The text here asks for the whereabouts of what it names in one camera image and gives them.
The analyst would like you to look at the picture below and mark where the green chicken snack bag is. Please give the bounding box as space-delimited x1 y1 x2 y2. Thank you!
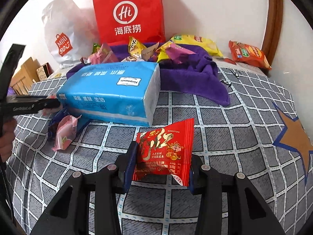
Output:
92 43 101 54

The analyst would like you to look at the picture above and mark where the yellow Lays chips bag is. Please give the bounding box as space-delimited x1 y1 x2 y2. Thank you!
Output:
170 34 223 57

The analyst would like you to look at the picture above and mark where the person left hand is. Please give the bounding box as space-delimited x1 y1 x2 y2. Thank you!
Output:
0 118 17 162

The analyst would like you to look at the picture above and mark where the brown patterned book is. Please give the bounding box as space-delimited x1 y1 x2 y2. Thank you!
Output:
36 63 53 81

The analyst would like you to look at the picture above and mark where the yellow triangular snack bag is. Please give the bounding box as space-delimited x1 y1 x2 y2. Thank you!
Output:
128 36 146 58

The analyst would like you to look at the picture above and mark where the red festive snack packet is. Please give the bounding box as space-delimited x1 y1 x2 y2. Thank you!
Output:
133 118 195 187

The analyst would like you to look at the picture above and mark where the purple towel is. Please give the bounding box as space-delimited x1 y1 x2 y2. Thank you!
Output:
66 45 230 107

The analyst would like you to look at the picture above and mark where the pale pink snack packet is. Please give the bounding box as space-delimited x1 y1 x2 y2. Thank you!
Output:
52 115 81 152

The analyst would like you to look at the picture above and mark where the blue tissue pack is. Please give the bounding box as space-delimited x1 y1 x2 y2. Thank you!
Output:
56 61 161 126

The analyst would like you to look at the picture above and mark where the white Miniso plastic bag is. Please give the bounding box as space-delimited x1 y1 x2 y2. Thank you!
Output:
41 0 99 69

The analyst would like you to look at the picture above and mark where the pink yellow chips bag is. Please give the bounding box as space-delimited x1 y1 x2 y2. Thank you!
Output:
156 41 195 64

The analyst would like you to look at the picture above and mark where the orange Lays chips bag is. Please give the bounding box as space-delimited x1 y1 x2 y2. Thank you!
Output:
229 40 272 70

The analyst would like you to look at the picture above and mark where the grey checkered tablecloth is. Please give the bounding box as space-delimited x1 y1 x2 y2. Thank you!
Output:
6 68 312 234

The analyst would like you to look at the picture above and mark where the red Haidilao paper bag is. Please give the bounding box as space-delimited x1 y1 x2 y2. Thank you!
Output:
93 0 165 45

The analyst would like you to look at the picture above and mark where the pink triangular snack bag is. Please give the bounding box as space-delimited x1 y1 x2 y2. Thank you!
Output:
80 43 119 65

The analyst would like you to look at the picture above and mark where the blue snack packet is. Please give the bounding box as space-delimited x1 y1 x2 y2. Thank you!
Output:
47 108 91 141

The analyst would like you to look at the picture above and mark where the brown wooden door frame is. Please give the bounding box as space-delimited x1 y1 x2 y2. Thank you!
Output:
262 0 283 64

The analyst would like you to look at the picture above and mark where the wooden bed headboard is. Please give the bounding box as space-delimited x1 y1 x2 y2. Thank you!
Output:
10 57 40 95

